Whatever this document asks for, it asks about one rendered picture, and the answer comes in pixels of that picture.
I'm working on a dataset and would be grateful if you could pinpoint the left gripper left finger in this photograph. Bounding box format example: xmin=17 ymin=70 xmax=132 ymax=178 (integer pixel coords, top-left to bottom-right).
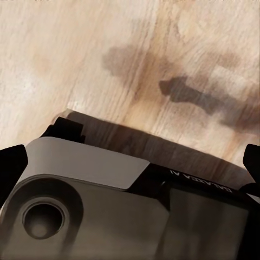
xmin=0 ymin=144 xmax=28 ymax=210

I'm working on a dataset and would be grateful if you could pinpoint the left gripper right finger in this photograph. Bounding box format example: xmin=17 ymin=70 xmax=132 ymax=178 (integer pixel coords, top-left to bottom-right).
xmin=243 ymin=144 xmax=260 ymax=187

